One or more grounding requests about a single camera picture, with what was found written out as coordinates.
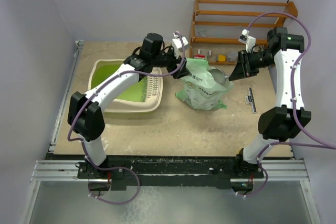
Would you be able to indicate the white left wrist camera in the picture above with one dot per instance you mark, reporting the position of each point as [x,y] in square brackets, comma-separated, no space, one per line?
[180,44]

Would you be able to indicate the red white small box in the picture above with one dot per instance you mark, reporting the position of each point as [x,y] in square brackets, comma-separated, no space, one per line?
[203,57]

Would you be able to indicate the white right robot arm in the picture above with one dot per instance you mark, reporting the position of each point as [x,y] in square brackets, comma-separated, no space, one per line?
[284,120]

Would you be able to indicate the grey round container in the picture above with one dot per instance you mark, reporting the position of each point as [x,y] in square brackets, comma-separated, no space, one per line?
[232,56]

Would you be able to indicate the silver metal scoop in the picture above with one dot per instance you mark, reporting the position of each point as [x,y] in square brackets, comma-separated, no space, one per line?
[218,76]

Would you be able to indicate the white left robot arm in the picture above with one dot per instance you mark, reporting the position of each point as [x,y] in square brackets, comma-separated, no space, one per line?
[85,115]

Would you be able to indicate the green cat litter bag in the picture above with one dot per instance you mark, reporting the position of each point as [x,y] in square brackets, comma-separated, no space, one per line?
[200,91]

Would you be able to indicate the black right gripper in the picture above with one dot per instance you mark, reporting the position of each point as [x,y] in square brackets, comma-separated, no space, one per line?
[243,68]

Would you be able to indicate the black white bag sealing strip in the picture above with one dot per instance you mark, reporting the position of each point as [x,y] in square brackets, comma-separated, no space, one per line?
[249,99]

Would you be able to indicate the wooden shelf rack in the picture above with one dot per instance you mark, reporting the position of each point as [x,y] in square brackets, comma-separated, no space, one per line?
[224,13]

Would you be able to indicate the yellow small block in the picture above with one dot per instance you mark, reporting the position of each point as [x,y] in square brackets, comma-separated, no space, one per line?
[221,58]

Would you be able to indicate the beige green litter box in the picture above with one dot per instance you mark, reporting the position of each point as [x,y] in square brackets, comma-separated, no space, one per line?
[142,97]

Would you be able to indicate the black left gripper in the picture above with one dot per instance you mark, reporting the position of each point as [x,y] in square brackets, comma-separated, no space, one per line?
[182,71]

